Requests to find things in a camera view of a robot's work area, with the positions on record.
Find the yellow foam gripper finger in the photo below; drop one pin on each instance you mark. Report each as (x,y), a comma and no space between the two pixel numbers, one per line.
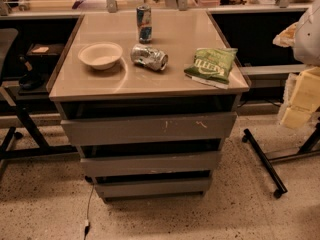
(301,98)

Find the grey top drawer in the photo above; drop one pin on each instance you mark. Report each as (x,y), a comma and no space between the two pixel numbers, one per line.
(147,129)

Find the grey drawer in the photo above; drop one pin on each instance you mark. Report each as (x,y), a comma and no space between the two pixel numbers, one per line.
(147,129)
(150,188)
(151,164)

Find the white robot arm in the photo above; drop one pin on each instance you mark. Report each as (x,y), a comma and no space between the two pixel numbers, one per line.
(304,37)

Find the grey middle drawer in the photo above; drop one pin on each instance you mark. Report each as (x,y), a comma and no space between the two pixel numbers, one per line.
(151,164)

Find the grey drawer cabinet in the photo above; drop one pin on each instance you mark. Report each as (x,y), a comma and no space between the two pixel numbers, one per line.
(125,90)

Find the grey bottom drawer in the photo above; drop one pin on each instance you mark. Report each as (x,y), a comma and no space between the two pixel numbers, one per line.
(150,188)

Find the black wheeled stand leg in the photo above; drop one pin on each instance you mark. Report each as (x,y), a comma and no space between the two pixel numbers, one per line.
(280,187)

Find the green chip bag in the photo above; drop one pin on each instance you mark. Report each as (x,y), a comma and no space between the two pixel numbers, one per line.
(212,66)

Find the crushed silver can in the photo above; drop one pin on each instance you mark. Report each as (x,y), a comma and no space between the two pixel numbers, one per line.
(148,57)

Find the upright blue energy drink can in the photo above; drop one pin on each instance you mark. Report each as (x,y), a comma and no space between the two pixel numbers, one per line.
(144,23)

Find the white paper bowl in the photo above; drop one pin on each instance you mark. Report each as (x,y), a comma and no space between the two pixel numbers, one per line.
(100,55)

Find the black object under desk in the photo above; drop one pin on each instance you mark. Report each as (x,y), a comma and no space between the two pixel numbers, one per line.
(32,79)

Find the black chair frame left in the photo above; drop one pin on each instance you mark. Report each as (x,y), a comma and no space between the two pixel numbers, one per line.
(7,38)

